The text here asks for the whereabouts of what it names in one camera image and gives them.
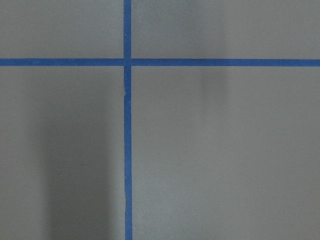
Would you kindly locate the blue tape cross lines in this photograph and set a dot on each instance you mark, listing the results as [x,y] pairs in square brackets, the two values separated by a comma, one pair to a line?
[159,119]

